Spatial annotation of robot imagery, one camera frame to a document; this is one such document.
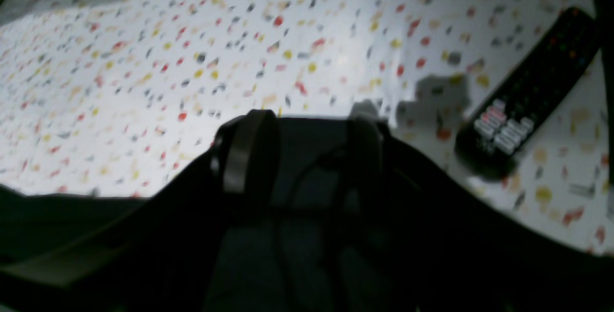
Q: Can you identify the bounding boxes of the dark grey T-shirt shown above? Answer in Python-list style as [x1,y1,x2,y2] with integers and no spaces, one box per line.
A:
[0,115,399,312]

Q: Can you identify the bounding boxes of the black remote control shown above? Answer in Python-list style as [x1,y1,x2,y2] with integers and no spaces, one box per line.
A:
[455,7,601,180]

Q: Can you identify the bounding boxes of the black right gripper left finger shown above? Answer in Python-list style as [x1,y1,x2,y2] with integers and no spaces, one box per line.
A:
[1,110,281,312]

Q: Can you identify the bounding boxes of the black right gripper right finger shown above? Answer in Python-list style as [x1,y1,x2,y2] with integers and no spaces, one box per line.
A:
[346,117,613,312]

